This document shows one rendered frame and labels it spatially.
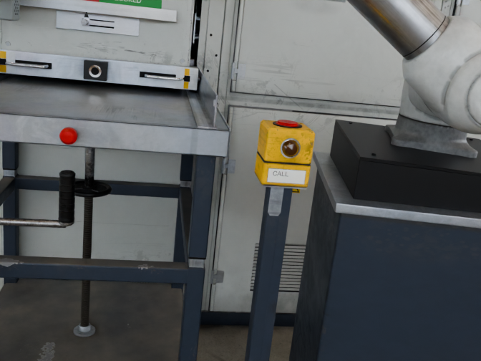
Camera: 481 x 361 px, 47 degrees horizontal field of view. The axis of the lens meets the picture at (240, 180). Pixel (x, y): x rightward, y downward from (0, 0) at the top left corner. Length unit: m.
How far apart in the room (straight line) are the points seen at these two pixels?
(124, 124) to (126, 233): 0.84
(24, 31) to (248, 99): 0.70
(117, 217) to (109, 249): 0.12
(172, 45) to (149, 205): 0.59
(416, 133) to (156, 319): 0.95
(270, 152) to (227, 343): 1.17
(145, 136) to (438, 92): 0.55
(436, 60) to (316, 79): 0.84
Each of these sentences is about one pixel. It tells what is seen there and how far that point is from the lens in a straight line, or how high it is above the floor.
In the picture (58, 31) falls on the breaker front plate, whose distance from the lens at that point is 1.57.
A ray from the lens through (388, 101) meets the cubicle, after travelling 1.92.
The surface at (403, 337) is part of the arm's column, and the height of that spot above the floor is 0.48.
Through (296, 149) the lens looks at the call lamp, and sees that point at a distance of 0.90.
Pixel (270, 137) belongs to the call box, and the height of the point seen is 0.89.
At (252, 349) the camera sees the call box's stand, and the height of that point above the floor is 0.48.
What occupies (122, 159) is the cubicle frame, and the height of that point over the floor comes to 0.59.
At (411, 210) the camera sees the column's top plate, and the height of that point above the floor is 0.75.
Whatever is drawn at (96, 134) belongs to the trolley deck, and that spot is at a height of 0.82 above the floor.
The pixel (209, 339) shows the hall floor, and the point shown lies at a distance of 1.99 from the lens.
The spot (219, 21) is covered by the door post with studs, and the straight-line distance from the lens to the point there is 1.78.
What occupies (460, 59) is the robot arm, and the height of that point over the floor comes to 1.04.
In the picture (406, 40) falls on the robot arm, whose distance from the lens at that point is 1.06.
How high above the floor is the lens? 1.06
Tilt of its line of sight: 16 degrees down
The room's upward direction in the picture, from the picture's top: 6 degrees clockwise
